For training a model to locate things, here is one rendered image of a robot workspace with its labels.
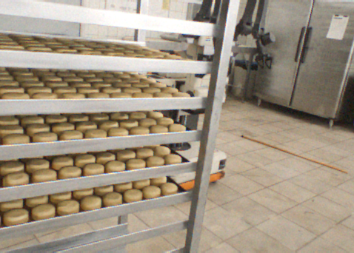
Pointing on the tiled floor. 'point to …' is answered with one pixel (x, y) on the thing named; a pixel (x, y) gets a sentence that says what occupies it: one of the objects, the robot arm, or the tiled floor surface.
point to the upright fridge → (315, 58)
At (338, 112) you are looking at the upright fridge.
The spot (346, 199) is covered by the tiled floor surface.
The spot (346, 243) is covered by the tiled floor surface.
